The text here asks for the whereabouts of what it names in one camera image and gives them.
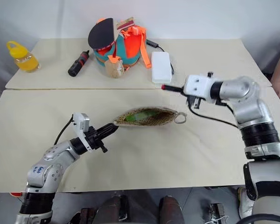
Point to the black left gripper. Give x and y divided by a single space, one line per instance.
94 138

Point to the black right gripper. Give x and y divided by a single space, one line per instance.
195 101

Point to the black marker with red cap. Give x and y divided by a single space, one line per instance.
170 88

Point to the grey plaid pouch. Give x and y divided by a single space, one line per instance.
146 119

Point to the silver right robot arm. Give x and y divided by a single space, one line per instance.
252 109

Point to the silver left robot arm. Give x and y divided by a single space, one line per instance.
51 156

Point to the white rectangular box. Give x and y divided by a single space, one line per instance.
161 67

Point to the green marker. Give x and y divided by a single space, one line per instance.
138 116

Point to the beige plush toy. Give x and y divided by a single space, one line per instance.
114 68

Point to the teal and orange bag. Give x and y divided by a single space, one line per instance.
130 46

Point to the black cylindrical tool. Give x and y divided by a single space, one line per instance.
79 64

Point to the dark rounded shape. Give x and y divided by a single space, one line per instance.
112 208
170 209

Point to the red wooden table tennis paddle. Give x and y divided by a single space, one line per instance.
126 24

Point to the black table tennis paddle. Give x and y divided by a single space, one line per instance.
102 33

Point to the orange ball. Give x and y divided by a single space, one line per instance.
100 20

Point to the yellow capped honey bottle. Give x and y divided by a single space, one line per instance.
24 58

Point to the white shoe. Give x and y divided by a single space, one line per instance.
244 203

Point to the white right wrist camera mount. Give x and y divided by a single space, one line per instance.
198 86

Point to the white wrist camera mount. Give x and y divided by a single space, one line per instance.
81 123
198 86

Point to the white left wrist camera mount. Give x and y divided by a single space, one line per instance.
81 123

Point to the metal foot bracket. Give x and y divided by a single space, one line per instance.
216 211

